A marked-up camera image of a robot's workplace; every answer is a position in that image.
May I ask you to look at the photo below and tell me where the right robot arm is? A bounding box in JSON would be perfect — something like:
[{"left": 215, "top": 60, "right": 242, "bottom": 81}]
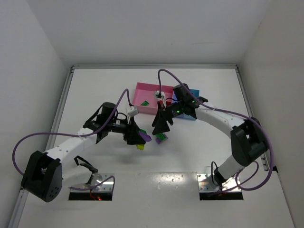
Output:
[{"left": 152, "top": 83, "right": 269, "bottom": 186}]

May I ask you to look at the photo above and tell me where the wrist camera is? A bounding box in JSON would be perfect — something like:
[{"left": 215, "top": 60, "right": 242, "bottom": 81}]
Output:
[
  {"left": 154, "top": 90, "right": 166, "bottom": 106},
  {"left": 126, "top": 105, "right": 139, "bottom": 118}
]

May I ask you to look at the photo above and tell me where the dark blue container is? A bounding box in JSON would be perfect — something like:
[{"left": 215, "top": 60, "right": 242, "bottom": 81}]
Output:
[{"left": 173, "top": 87, "right": 185, "bottom": 101}]

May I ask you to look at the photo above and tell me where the yellow-green lego plate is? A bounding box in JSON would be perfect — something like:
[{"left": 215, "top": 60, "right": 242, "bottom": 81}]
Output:
[{"left": 136, "top": 144, "right": 145, "bottom": 151}]

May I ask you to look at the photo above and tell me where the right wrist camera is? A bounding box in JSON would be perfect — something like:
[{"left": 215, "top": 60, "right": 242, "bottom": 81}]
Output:
[{"left": 154, "top": 90, "right": 166, "bottom": 106}]

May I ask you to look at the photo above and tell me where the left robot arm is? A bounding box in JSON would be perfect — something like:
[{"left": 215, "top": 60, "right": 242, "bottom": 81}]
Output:
[{"left": 21, "top": 102, "right": 151, "bottom": 202}]

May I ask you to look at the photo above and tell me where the pink large container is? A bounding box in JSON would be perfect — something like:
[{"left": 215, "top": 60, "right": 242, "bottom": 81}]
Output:
[{"left": 133, "top": 82, "right": 159, "bottom": 115}]

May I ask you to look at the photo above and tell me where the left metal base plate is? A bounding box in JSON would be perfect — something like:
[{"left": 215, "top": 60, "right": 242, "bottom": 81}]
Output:
[{"left": 69, "top": 173, "right": 115, "bottom": 193}]

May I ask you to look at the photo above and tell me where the metal base plate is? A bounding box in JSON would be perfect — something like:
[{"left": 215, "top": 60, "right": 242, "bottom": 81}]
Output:
[
  {"left": 197, "top": 173, "right": 242, "bottom": 193},
  {"left": 69, "top": 173, "right": 115, "bottom": 193}
]

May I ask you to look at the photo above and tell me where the pink small container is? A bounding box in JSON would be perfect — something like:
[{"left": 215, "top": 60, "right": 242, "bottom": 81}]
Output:
[{"left": 160, "top": 85, "right": 173, "bottom": 99}]

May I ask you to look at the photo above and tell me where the green lego brick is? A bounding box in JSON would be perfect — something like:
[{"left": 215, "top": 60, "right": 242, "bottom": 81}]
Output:
[
  {"left": 141, "top": 101, "right": 150, "bottom": 106},
  {"left": 156, "top": 133, "right": 167, "bottom": 141}
]

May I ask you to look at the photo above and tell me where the light blue container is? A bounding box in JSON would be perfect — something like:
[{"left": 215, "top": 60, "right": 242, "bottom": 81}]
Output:
[{"left": 182, "top": 89, "right": 200, "bottom": 121}]

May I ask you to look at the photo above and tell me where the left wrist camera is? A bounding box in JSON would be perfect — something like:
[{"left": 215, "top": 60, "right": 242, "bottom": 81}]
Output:
[{"left": 126, "top": 105, "right": 139, "bottom": 118}]

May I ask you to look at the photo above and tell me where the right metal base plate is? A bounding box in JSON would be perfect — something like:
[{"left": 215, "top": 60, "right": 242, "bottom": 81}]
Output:
[{"left": 197, "top": 173, "right": 242, "bottom": 193}]

